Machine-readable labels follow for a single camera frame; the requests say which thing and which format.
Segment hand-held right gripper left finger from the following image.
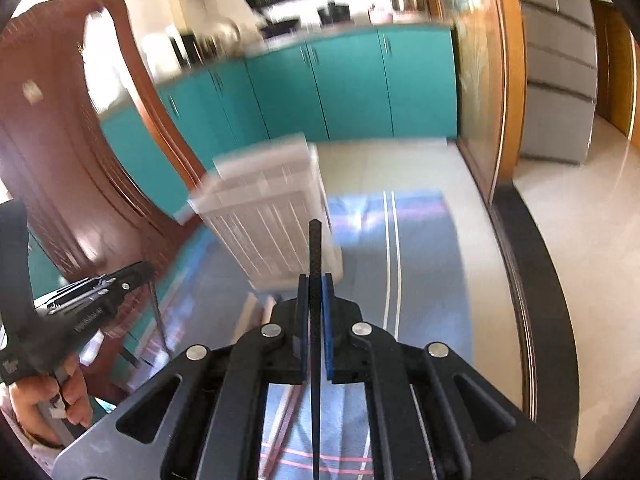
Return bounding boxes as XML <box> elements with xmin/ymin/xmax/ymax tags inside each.
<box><xmin>116</xmin><ymin>274</ymin><xmax>313</xmax><ymax>480</ymax></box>

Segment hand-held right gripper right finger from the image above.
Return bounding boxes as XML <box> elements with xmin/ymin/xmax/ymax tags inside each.
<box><xmin>322</xmin><ymin>274</ymin><xmax>519</xmax><ymax>480</ymax></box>

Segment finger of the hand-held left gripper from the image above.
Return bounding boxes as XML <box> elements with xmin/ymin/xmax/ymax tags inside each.
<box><xmin>34</xmin><ymin>261</ymin><xmax>156</xmax><ymax>314</ymax></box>

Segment black textured chopstick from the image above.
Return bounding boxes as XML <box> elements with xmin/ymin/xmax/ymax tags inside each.
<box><xmin>308</xmin><ymin>219</ymin><xmax>323</xmax><ymax>480</ymax></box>

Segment white plastic laundry basket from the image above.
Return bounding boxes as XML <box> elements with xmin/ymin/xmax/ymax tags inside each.
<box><xmin>187</xmin><ymin>132</ymin><xmax>346</xmax><ymax>292</ymax></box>

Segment person's left hand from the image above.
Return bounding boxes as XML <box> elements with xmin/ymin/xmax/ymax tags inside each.
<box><xmin>9</xmin><ymin>355</ymin><xmax>94</xmax><ymax>447</ymax></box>

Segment carved wooden chair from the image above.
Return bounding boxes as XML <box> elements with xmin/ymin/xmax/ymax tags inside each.
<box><xmin>0</xmin><ymin>0</ymin><xmax>213</xmax><ymax>311</ymax></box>

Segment teal kitchen cabinets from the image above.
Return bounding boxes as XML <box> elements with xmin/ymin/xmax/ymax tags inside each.
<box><xmin>100</xmin><ymin>25</ymin><xmax>459</xmax><ymax>221</ymax></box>

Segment black frying pan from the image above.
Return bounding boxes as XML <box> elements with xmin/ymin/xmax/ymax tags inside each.
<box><xmin>261</xmin><ymin>18</ymin><xmax>302</xmax><ymax>37</ymax></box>

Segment wooden framed glass door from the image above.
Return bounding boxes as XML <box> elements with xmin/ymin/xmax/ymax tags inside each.
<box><xmin>417</xmin><ymin>0</ymin><xmax>527</xmax><ymax>203</ymax></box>

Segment black cooking pot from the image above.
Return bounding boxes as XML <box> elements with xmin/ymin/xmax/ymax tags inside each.
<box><xmin>317</xmin><ymin>2</ymin><xmax>352</xmax><ymax>27</ymax></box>

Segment grey drawer cabinet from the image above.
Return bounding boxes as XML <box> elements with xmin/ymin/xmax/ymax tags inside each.
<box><xmin>510</xmin><ymin>0</ymin><xmax>601</xmax><ymax>167</ymax></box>

